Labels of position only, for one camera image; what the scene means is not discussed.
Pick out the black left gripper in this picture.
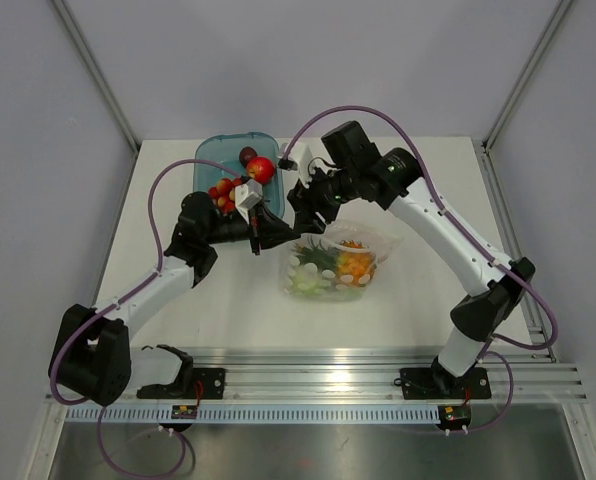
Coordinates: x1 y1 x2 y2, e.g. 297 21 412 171
204 200 299 256

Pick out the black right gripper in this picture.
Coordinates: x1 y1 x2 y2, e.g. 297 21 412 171
287 162 359 236

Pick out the clear zip top bag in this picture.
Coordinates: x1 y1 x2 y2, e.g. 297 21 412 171
280 220 402 301

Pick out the toy cabbage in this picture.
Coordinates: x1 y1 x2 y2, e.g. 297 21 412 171
284 263 337 297

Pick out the orange spiky toy fruit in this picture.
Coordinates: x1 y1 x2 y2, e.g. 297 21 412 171
292 235 377 288

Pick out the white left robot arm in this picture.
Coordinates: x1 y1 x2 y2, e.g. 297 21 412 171
48 192 300 406

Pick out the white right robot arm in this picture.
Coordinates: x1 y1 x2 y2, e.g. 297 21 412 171
279 121 535 396

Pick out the red toy cherry bunch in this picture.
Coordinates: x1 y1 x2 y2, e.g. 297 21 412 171
207 178 242 213

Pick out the red toy apple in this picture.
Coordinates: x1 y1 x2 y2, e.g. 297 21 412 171
246 156 276 185

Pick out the dark purple toy plum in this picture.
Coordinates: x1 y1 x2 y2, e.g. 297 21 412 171
238 146 258 167

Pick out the blue plastic tray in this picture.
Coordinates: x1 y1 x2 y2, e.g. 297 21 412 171
192 132 285 218

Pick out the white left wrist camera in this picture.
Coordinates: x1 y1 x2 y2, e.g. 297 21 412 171
234 179 263 212

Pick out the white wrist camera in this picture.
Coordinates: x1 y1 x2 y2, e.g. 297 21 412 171
234 179 263 212
277 142 314 187

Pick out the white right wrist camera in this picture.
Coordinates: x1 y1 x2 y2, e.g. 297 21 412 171
277 142 314 187

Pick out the aluminium mounting rail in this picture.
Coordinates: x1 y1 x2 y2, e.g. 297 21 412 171
45 344 587 404

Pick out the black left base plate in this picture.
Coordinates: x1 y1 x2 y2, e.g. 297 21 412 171
137 367 226 400

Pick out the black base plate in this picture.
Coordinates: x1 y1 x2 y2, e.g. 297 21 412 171
137 367 226 400
394 367 492 400

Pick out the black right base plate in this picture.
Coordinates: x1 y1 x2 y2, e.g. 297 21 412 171
394 367 492 400

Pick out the left aluminium frame post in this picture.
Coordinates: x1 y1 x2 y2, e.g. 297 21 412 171
49 0 141 158

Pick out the aluminium frame post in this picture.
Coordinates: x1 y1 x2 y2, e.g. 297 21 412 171
482 0 577 154
49 0 141 158

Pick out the white slotted cable duct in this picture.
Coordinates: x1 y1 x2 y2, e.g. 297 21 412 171
66 404 440 425

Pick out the right aluminium frame post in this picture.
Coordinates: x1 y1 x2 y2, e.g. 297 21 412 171
482 0 577 154

